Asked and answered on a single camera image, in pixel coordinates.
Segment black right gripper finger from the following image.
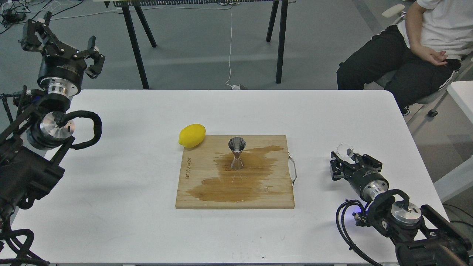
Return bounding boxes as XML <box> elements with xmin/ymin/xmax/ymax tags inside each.
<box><xmin>330</xmin><ymin>151</ymin><xmax>357</xmax><ymax>181</ymax></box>
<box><xmin>353</xmin><ymin>153</ymin><xmax>383</xmax><ymax>172</ymax></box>

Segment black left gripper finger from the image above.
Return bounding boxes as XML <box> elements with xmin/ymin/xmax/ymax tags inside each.
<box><xmin>76</xmin><ymin>36</ymin><xmax>105</xmax><ymax>79</ymax></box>
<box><xmin>18</xmin><ymin>11</ymin><xmax>74</xmax><ymax>58</ymax></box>

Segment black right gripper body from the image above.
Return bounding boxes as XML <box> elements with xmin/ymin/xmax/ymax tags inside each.
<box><xmin>347</xmin><ymin>167</ymin><xmax>389</xmax><ymax>202</ymax></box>

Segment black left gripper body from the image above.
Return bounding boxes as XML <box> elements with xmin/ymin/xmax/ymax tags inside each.
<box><xmin>37</xmin><ymin>56</ymin><xmax>87</xmax><ymax>96</ymax></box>

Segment small clear glass cup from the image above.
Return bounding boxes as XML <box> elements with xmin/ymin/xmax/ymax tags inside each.
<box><xmin>336</xmin><ymin>143</ymin><xmax>355</xmax><ymax>164</ymax></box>

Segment steel double jigger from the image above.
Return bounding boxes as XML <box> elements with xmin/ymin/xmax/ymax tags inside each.
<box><xmin>228</xmin><ymin>136</ymin><xmax>246</xmax><ymax>170</ymax></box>

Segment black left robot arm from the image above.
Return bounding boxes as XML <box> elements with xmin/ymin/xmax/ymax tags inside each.
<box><xmin>0</xmin><ymin>12</ymin><xmax>105</xmax><ymax>266</ymax></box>

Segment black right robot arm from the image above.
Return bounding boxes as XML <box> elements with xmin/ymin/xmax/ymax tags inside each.
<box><xmin>330</xmin><ymin>149</ymin><xmax>472</xmax><ymax>266</ymax></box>

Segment seated person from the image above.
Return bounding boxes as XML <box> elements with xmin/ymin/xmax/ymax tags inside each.
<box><xmin>336</xmin><ymin>0</ymin><xmax>473</xmax><ymax>116</ymax></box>

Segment yellow lemon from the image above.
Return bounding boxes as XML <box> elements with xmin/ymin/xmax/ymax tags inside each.
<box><xmin>178</xmin><ymin>123</ymin><xmax>206</xmax><ymax>148</ymax></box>

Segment wooden cutting board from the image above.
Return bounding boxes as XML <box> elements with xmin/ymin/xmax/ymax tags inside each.
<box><xmin>175</xmin><ymin>135</ymin><xmax>295</xmax><ymax>210</ymax></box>

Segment office chair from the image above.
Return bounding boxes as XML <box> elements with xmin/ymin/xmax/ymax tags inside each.
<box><xmin>382</xmin><ymin>0</ymin><xmax>472</xmax><ymax>115</ymax></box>

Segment black-legged background table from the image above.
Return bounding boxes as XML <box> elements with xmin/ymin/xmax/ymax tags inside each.
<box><xmin>105</xmin><ymin>0</ymin><xmax>292</xmax><ymax>89</ymax></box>

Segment floor cables and adapter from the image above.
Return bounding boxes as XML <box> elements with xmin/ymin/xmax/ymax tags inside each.
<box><xmin>0</xmin><ymin>0</ymin><xmax>85</xmax><ymax>35</ymax></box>

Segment white hanging cable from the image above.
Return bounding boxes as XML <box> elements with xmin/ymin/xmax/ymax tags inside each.
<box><xmin>225</xmin><ymin>4</ymin><xmax>241</xmax><ymax>90</ymax></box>

